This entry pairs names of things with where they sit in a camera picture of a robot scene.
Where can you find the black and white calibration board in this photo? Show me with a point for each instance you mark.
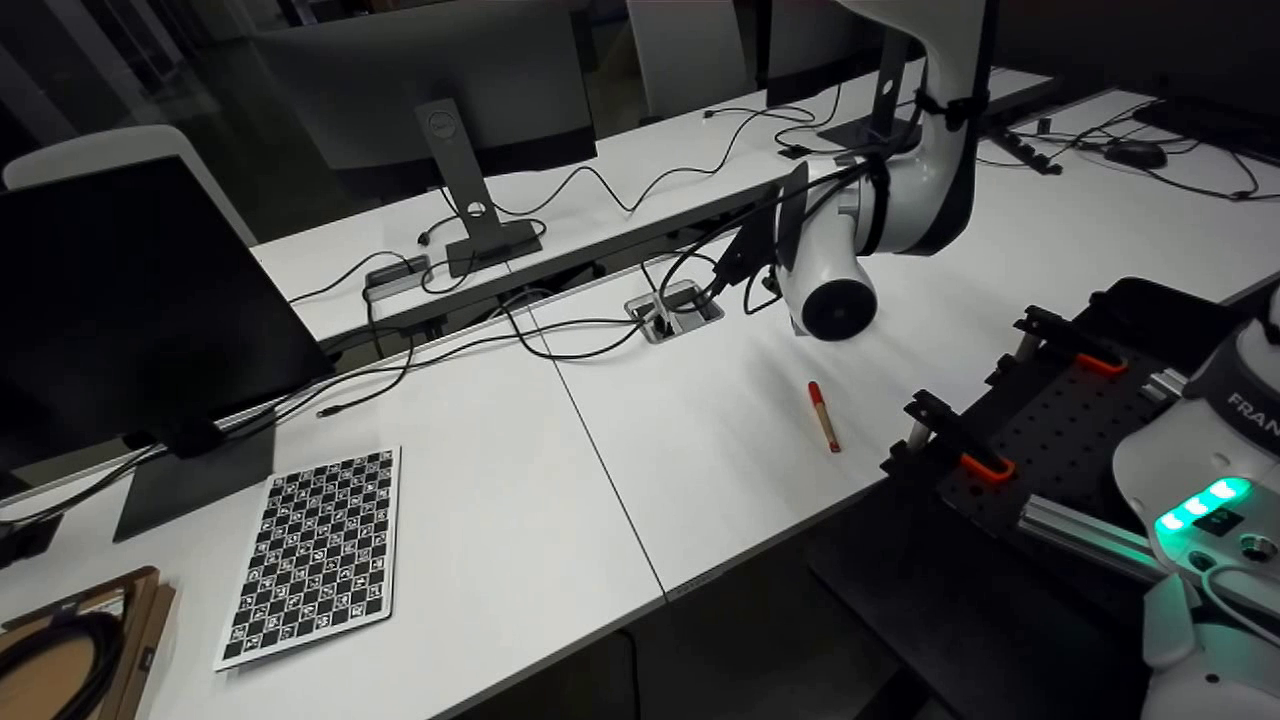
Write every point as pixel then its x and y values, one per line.
pixel 315 555

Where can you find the brown marker with red cap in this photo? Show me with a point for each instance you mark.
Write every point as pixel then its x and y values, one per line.
pixel 824 417

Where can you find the monitor on silver stand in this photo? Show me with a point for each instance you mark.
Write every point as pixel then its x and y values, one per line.
pixel 443 80

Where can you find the aluminium profile rail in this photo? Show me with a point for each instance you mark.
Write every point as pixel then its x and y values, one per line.
pixel 1084 529

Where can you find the dark monitor stand with base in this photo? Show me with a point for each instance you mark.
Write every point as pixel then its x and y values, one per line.
pixel 881 102

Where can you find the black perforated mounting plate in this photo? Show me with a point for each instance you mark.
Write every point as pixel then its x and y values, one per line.
pixel 1055 426

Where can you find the brown cardboard box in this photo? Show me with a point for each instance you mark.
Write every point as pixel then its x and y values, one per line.
pixel 132 626

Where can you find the grey monitor back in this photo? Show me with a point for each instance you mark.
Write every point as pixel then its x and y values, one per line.
pixel 685 45

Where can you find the black power adapter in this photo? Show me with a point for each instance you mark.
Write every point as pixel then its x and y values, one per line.
pixel 1132 155

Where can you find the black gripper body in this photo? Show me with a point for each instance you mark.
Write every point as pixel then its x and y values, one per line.
pixel 746 254

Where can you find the black monitor with flat base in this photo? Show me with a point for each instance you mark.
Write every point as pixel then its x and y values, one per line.
pixel 120 307

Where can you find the dark docking box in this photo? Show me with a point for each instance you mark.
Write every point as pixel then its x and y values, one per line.
pixel 397 279

